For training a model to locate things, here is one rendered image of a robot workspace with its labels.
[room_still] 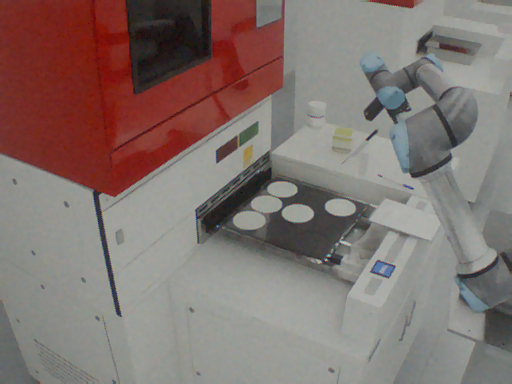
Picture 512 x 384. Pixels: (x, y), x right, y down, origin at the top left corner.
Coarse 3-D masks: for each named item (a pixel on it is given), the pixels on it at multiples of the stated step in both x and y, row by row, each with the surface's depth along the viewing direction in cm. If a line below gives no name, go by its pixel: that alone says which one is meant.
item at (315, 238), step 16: (304, 192) 187; (320, 192) 187; (240, 208) 178; (320, 208) 178; (224, 224) 171; (272, 224) 171; (288, 224) 171; (304, 224) 171; (320, 224) 171; (336, 224) 171; (272, 240) 164; (288, 240) 164; (304, 240) 164; (320, 240) 164; (336, 240) 164; (320, 256) 157
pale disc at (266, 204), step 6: (258, 198) 183; (264, 198) 183; (270, 198) 183; (276, 198) 183; (252, 204) 180; (258, 204) 180; (264, 204) 180; (270, 204) 180; (276, 204) 180; (258, 210) 177; (264, 210) 177; (270, 210) 177; (276, 210) 177
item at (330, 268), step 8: (224, 232) 178; (240, 240) 176; (248, 240) 174; (264, 248) 172; (272, 248) 170; (280, 256) 170; (288, 256) 168; (304, 264) 166; (312, 264) 164; (328, 264) 162; (328, 272) 162; (336, 272) 161
